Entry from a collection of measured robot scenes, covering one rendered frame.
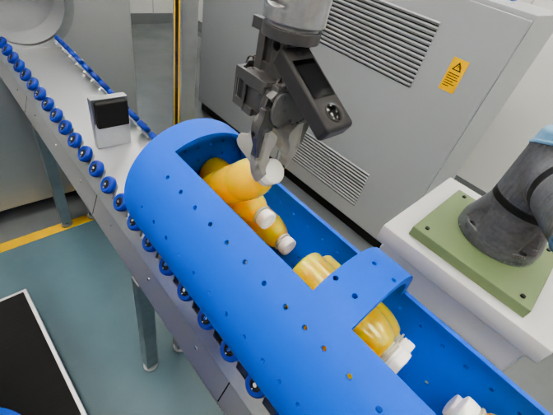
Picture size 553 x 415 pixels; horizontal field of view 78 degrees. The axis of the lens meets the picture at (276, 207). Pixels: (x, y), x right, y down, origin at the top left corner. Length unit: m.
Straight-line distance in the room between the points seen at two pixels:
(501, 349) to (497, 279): 0.12
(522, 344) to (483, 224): 0.20
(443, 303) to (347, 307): 0.33
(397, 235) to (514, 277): 0.20
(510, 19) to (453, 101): 0.36
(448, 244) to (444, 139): 1.25
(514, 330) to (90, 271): 1.80
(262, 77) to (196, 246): 0.26
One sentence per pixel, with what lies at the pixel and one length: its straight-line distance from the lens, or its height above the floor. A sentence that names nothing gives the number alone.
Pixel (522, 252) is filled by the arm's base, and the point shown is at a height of 1.19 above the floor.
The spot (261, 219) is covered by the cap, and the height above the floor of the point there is 1.12.
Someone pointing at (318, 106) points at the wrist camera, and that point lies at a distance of 0.41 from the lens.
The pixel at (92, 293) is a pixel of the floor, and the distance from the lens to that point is 1.93.
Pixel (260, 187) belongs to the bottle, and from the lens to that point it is 0.54.
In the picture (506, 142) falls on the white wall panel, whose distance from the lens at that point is 3.17.
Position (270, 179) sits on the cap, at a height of 1.27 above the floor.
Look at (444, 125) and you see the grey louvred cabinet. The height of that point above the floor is 0.93.
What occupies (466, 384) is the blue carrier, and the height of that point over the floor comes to 1.06.
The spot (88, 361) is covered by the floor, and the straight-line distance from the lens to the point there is 1.76.
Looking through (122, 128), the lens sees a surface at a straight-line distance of 1.15.
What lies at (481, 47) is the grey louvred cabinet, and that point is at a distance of 1.82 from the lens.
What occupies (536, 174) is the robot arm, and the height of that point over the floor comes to 1.34.
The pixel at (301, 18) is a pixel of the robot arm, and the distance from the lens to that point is 0.42.
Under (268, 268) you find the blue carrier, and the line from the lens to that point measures 0.47.
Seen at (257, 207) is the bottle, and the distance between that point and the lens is 0.67.
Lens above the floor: 1.57
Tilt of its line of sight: 41 degrees down
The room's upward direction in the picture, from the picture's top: 15 degrees clockwise
